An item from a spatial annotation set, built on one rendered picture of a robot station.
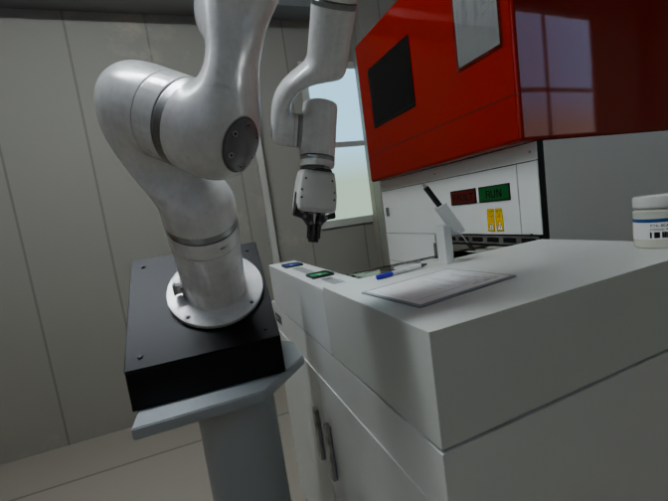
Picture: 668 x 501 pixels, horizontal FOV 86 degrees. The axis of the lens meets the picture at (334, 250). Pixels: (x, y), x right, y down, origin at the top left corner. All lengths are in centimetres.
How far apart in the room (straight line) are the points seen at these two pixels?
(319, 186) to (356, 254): 174
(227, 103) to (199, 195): 17
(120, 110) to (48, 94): 205
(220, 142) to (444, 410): 41
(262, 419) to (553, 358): 54
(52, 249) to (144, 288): 170
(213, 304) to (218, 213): 21
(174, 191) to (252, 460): 54
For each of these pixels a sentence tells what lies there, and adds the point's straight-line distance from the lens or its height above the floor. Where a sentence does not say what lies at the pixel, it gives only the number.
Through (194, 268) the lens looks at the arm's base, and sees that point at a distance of 65.
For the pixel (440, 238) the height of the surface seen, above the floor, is 102.
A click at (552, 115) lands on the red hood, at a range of 115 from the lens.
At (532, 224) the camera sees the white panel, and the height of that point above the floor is 100.
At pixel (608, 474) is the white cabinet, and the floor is 67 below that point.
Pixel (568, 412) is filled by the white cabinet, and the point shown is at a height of 80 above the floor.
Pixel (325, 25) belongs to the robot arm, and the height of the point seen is 147.
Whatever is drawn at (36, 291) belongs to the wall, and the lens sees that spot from 254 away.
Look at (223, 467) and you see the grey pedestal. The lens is 85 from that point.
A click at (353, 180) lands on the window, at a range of 256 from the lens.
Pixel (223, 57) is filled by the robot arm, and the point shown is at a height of 131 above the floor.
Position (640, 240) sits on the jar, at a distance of 88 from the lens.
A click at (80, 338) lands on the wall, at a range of 254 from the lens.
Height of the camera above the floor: 111
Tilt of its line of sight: 6 degrees down
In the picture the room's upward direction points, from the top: 8 degrees counter-clockwise
